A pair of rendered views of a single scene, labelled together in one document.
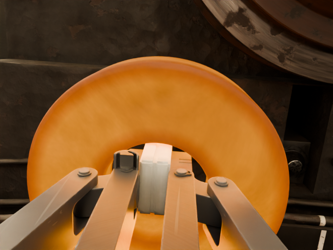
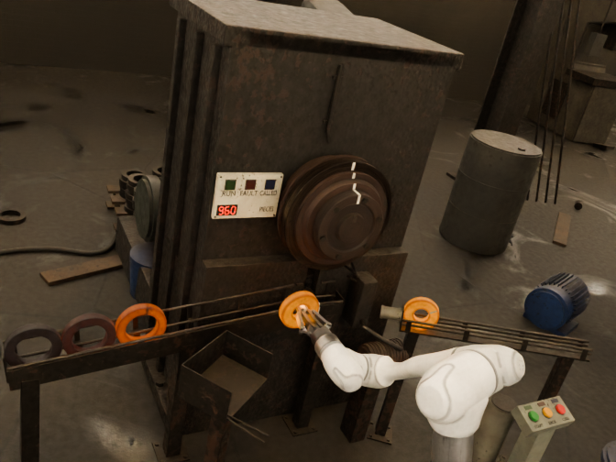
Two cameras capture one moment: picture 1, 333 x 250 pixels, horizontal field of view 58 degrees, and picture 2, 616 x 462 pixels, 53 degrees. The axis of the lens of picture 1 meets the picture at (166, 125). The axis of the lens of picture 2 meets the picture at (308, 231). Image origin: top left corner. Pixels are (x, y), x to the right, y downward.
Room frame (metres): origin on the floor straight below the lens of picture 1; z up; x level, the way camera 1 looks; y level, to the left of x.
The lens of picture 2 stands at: (-1.42, 1.11, 2.09)
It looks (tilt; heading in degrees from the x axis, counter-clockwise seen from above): 26 degrees down; 326
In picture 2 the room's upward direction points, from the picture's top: 13 degrees clockwise
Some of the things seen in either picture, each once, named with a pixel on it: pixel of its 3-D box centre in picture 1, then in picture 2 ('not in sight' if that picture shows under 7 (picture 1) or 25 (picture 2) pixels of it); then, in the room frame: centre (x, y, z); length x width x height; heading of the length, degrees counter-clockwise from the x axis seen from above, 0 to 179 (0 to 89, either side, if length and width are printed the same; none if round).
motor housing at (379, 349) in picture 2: not in sight; (372, 390); (0.22, -0.53, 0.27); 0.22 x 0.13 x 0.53; 88
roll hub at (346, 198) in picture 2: not in sight; (348, 225); (0.27, -0.20, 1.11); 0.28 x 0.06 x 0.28; 88
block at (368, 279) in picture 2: not in sight; (359, 299); (0.37, -0.44, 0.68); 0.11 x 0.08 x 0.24; 178
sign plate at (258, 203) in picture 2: not in sight; (247, 195); (0.49, 0.13, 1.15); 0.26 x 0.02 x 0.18; 88
